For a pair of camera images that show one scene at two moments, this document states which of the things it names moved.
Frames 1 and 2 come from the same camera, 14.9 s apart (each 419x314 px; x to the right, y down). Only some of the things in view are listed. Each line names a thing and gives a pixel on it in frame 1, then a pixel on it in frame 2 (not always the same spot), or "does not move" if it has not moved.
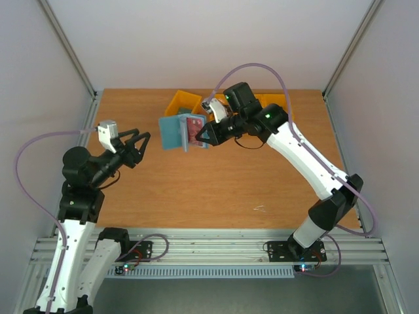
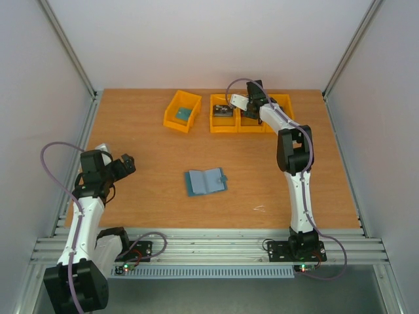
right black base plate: x=291 y=251 does not move
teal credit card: x=184 y=110 does not move
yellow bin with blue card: x=278 y=99 does not move
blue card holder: x=174 y=133 -> x=203 y=182
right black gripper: x=217 y=131 -> x=252 y=109
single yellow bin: x=181 y=99 does not move
